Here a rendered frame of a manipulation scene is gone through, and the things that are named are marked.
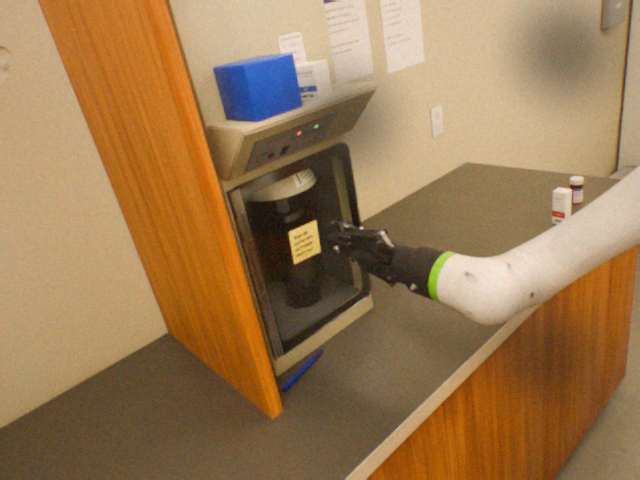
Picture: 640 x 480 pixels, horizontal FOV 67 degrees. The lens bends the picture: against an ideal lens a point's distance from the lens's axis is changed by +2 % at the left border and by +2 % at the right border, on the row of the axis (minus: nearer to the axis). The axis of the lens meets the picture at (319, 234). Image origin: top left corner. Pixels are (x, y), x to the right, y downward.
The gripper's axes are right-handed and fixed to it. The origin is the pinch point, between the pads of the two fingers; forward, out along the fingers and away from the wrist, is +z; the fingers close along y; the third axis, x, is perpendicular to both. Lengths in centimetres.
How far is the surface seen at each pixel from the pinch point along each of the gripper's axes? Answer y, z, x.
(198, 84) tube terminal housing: 41.4, 5.5, 14.3
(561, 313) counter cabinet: -52, -22, -49
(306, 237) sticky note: 4.3, 4.1, 5.7
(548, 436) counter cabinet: -93, -22, -36
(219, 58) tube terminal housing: 43.7, 5.5, 8.7
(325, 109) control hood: 30.2, -5.3, -1.7
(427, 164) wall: -33, 49, -88
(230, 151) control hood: 30.8, -0.9, 16.8
